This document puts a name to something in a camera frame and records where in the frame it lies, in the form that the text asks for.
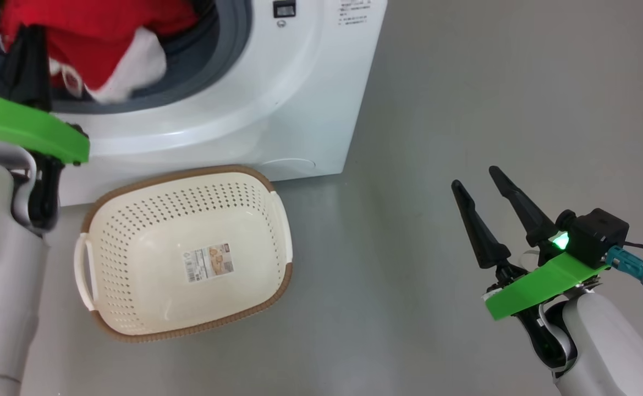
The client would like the white front-load washing machine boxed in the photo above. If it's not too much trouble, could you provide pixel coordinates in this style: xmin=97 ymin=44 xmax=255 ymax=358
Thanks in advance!
xmin=0 ymin=0 xmax=388 ymax=207

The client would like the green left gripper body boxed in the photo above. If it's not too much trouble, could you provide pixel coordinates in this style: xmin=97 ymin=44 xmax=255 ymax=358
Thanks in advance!
xmin=0 ymin=96 xmax=91 ymax=232

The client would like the red and white garment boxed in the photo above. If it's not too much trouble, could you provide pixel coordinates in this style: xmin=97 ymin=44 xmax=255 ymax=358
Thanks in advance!
xmin=0 ymin=0 xmax=201 ymax=105

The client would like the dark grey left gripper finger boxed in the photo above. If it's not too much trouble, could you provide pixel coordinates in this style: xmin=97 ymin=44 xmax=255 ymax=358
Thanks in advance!
xmin=0 ymin=25 xmax=52 ymax=111

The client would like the cream perforated laundry basket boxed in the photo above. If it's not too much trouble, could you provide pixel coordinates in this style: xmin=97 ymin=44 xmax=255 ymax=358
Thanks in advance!
xmin=74 ymin=165 xmax=294 ymax=343

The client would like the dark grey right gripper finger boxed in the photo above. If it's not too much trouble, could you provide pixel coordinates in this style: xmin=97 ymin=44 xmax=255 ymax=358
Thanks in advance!
xmin=452 ymin=180 xmax=512 ymax=270
xmin=489 ymin=166 xmax=558 ymax=248

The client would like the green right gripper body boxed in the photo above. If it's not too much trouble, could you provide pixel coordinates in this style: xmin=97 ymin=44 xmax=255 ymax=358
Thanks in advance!
xmin=483 ymin=235 xmax=611 ymax=375

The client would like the teal cable connector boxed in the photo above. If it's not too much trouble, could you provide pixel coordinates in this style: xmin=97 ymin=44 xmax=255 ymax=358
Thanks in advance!
xmin=607 ymin=246 xmax=643 ymax=291

